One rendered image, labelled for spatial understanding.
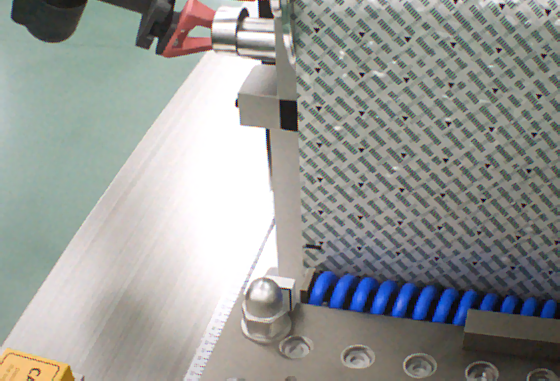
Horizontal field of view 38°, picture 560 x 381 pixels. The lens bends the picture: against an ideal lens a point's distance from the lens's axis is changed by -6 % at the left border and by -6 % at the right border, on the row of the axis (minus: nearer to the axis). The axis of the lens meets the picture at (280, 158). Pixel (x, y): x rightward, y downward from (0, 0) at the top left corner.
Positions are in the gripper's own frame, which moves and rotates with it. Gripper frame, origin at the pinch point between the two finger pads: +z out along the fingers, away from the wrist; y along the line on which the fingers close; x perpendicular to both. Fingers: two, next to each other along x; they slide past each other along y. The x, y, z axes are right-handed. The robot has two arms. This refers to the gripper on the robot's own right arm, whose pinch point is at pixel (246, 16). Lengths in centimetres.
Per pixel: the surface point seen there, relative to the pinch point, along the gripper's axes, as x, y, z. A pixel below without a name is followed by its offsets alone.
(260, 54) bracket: 7.8, 10.8, -1.0
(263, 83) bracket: 4.9, 11.1, 0.5
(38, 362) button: -18.0, 30.8, -10.1
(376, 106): 16.5, 19.5, 4.3
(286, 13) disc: 19.2, 17.0, -3.7
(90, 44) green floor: -211, -160, 5
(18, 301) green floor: -154, -26, -3
